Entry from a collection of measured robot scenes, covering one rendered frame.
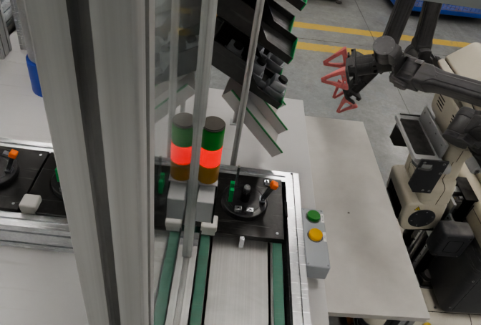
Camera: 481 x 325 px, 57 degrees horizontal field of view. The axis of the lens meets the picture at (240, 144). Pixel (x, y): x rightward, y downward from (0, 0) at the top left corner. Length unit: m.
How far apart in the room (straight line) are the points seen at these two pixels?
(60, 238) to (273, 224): 0.60
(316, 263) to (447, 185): 0.71
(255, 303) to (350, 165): 0.75
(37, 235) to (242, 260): 0.57
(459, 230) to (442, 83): 0.81
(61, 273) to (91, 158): 1.18
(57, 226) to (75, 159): 1.16
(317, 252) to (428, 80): 0.55
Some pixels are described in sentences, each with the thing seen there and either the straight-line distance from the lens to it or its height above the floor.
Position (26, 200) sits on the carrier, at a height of 0.99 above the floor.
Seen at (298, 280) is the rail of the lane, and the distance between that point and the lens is 1.24.
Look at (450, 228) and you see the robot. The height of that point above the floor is 0.75.
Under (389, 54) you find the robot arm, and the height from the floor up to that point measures 1.45.
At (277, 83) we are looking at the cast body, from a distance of 1.34.
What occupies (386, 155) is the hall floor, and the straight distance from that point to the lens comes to 3.30.
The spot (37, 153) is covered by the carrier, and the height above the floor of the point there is 0.97.
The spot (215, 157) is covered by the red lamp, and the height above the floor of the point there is 1.34.
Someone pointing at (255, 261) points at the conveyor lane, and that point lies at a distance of 1.29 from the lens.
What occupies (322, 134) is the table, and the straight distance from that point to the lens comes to 1.85.
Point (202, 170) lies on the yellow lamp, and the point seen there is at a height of 1.30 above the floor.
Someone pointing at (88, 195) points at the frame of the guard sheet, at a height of 1.85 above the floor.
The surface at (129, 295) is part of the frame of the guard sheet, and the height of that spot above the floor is 1.78.
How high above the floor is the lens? 1.98
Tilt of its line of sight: 41 degrees down
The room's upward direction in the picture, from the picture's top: 10 degrees clockwise
